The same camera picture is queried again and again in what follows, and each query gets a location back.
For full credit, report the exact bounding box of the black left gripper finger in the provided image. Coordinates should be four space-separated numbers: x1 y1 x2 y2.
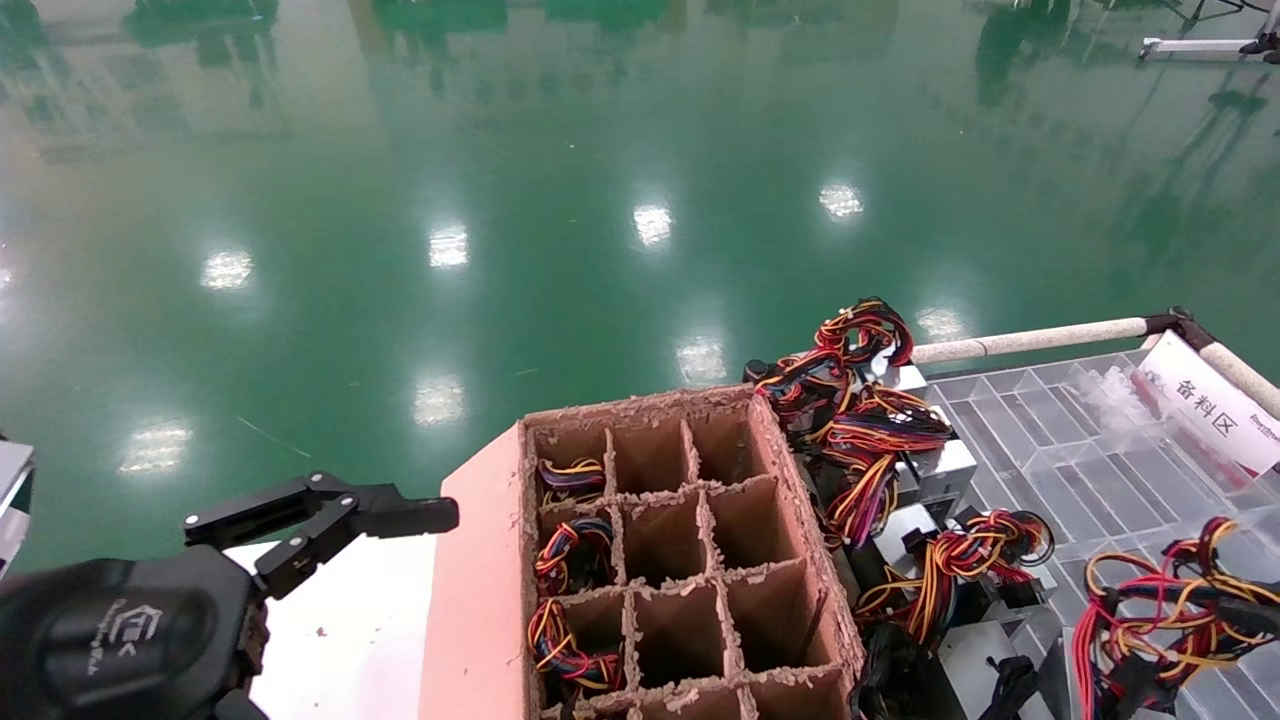
255 484 461 601

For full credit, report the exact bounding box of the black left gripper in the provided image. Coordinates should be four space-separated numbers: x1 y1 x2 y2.
0 473 353 720

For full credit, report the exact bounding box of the brown cardboard divider box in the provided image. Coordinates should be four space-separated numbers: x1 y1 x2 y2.
418 385 869 720

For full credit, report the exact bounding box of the silver metal box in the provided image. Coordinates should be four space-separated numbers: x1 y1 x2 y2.
935 615 1066 720

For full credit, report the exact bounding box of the clear acrylic divider tray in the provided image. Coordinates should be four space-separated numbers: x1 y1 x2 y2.
925 350 1280 720

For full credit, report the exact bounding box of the clear plastic bag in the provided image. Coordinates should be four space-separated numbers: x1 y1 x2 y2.
1078 365 1176 436

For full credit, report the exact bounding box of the white sign with Chinese text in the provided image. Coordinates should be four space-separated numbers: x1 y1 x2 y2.
1135 330 1280 476

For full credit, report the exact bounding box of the white stand base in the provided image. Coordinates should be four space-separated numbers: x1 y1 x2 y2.
1140 0 1280 66

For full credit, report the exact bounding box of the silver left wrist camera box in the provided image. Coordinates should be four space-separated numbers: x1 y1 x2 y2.
0 440 36 576

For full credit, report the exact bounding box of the black cable bundle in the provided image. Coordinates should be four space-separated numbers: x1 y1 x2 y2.
850 622 946 720

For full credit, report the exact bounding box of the black plug cable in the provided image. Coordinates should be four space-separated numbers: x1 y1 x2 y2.
980 652 1046 720

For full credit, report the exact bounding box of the long foam padded rail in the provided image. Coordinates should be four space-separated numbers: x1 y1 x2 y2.
912 317 1151 365

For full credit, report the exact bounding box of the black rail corner connector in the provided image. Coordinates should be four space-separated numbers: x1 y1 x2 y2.
1143 306 1216 351

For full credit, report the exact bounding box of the short foam padded rail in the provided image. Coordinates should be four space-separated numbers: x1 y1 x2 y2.
1200 342 1280 419

